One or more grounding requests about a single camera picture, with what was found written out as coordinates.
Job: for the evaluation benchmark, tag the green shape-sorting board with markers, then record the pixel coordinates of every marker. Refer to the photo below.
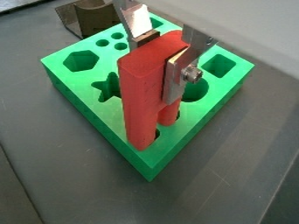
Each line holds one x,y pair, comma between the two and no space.
83,71

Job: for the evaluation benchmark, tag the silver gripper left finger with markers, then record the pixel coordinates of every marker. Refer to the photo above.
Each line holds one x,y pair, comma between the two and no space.
134,16

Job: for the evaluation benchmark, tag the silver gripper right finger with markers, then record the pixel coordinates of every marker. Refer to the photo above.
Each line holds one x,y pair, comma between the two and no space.
182,69

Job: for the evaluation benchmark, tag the dark curved block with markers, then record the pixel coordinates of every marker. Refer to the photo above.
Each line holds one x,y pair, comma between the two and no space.
87,17

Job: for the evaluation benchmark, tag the red square-circle peg object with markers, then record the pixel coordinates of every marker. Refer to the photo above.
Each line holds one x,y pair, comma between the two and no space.
140,70

